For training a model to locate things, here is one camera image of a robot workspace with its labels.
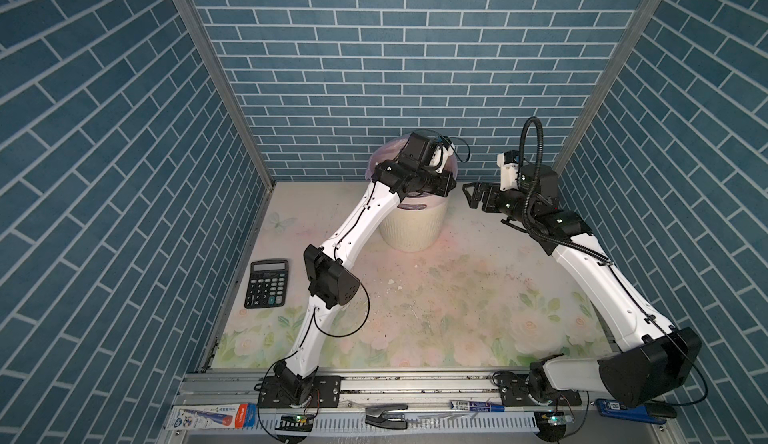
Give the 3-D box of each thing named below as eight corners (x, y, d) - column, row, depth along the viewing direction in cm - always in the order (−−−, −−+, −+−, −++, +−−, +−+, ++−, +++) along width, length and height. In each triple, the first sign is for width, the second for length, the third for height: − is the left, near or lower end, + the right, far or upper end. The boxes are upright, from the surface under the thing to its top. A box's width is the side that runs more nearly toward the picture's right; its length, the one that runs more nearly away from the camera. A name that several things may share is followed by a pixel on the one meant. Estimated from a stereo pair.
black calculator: (246, 310, 89) (241, 305, 86) (255, 267, 99) (251, 261, 95) (285, 306, 90) (281, 300, 87) (290, 264, 100) (287, 258, 96)
